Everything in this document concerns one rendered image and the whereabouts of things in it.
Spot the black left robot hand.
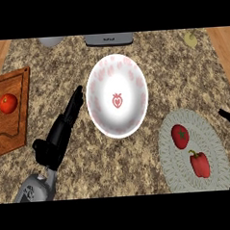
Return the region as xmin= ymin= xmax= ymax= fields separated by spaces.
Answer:
xmin=28 ymin=84 xmax=89 ymax=173

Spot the grey woven oval placemat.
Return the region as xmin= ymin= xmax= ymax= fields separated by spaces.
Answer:
xmin=155 ymin=105 xmax=230 ymax=195

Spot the red bell pepper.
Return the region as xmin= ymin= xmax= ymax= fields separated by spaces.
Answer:
xmin=188 ymin=148 xmax=212 ymax=180

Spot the white bowl with strawberry print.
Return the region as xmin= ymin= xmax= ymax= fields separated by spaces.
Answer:
xmin=83 ymin=51 xmax=152 ymax=141

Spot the brown wooden cutting board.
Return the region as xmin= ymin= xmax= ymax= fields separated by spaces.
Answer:
xmin=0 ymin=65 xmax=37 ymax=159

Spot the red tomato with green stem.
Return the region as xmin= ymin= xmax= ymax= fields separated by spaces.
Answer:
xmin=169 ymin=123 xmax=192 ymax=151

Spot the red round tomato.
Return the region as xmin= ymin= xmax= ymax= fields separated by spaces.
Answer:
xmin=0 ymin=92 xmax=19 ymax=115

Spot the pale grey round container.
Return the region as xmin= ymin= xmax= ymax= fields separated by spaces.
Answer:
xmin=38 ymin=37 xmax=66 ymax=49

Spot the pale yellow-green pear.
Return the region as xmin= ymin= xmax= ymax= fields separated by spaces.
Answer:
xmin=182 ymin=30 xmax=198 ymax=49

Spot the grey flat appliance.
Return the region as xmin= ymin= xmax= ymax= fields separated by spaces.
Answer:
xmin=83 ymin=32 xmax=135 ymax=48

